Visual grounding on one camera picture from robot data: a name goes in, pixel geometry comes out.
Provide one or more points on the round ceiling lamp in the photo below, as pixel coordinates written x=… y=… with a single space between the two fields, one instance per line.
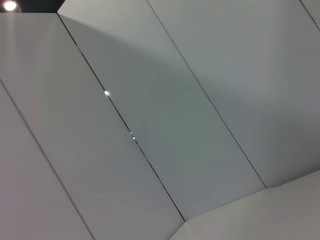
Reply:
x=10 y=5

